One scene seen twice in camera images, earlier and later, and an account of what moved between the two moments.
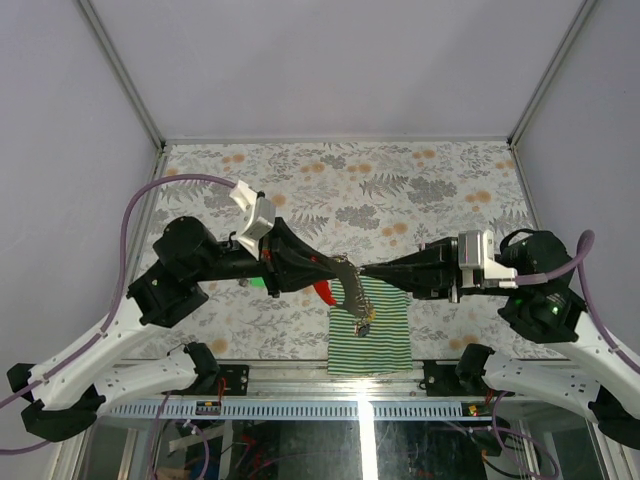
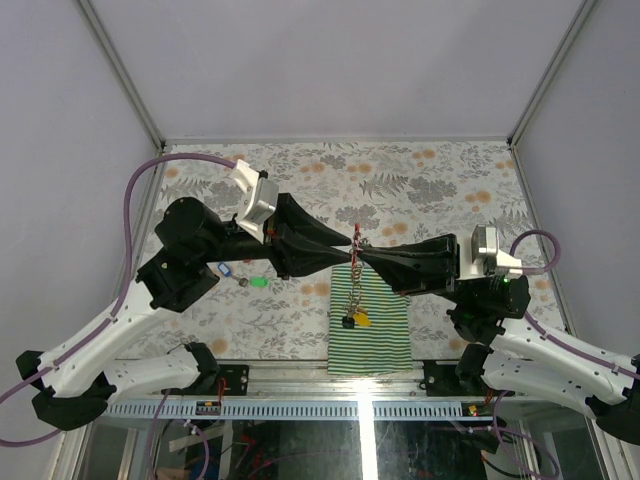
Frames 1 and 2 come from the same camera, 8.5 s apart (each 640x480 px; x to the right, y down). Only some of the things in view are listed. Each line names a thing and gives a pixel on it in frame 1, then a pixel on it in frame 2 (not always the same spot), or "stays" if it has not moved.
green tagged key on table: x=255 y=282 stays
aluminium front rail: x=313 y=381 stays
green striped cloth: x=386 y=347 stays
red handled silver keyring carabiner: x=345 y=290 → x=356 y=268
